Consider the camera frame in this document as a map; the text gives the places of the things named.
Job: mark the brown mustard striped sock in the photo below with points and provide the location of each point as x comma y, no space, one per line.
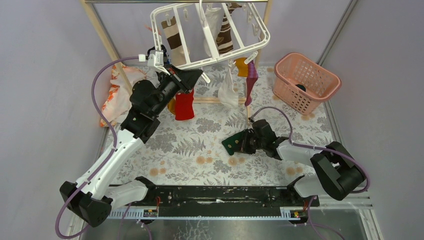
171,106

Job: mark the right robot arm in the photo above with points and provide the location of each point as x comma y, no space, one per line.
335,172

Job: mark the red fluffy sock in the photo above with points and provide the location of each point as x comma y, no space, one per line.
184,106

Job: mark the cream white sock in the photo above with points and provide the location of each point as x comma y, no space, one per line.
214,17

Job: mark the dark green sock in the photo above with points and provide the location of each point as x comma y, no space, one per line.
301,87
233,144

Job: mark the pink plastic laundry basket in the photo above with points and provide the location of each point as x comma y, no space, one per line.
295,68

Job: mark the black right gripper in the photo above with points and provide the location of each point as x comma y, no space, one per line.
245,147

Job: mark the wooden drying rack frame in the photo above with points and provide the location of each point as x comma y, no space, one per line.
104,37

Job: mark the orange purple sock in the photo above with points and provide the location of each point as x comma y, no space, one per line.
249,71

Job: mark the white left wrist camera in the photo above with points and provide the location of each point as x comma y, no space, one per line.
155,61

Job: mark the brown white striped sock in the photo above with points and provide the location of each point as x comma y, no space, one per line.
224,39

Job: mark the beige brown striped sock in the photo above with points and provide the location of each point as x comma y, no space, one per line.
172,34

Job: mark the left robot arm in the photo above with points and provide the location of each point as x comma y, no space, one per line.
91,197

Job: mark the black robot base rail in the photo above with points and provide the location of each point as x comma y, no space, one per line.
224,202

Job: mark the orange white floral cloth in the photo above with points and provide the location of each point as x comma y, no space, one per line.
116,107

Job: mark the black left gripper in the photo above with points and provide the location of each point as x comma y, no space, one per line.
187,78

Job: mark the floral patterned mat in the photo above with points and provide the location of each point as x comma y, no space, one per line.
190,152

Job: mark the white plastic sock hanger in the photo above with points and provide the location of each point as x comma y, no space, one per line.
259,29

